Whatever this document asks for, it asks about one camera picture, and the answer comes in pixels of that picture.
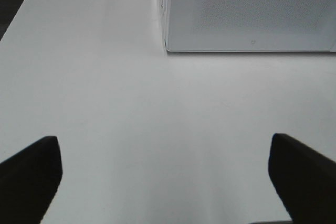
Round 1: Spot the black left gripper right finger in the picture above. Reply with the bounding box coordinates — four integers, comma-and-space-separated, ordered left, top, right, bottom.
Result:
268, 133, 335, 223

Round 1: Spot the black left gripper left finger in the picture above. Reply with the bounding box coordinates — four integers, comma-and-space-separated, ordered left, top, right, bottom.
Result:
1, 136, 63, 223

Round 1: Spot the white microwave oven body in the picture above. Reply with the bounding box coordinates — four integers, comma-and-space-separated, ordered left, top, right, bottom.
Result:
159, 0, 336, 52

